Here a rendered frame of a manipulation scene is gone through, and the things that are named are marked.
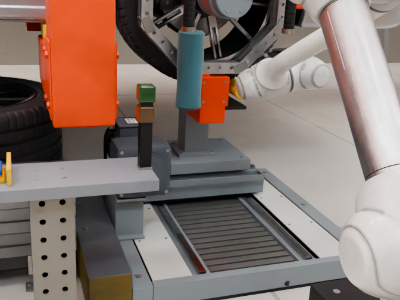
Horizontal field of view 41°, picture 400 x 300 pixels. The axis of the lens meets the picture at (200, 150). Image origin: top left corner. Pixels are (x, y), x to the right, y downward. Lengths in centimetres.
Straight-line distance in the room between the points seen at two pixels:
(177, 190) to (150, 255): 42
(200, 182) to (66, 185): 91
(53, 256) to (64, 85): 42
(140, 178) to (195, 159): 84
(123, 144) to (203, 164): 51
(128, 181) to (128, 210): 51
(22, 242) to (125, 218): 35
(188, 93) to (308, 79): 39
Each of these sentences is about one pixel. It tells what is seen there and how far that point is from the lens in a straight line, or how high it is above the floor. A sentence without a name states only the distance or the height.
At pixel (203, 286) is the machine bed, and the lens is 160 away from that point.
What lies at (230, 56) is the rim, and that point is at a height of 63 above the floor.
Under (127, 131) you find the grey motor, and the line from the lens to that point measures 178.
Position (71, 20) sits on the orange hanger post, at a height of 79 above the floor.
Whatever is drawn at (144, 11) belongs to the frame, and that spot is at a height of 79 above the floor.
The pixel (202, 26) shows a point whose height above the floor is 73.
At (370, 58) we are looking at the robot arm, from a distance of 106.
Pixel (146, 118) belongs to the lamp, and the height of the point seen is 58.
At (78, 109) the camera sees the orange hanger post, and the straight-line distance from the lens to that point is 141.
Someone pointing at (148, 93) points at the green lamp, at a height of 64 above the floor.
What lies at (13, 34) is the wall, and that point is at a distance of 540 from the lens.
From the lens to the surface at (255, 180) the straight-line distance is 214.
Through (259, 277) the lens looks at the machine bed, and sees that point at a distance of 166.
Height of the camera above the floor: 92
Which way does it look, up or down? 18 degrees down
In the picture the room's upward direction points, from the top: 3 degrees clockwise
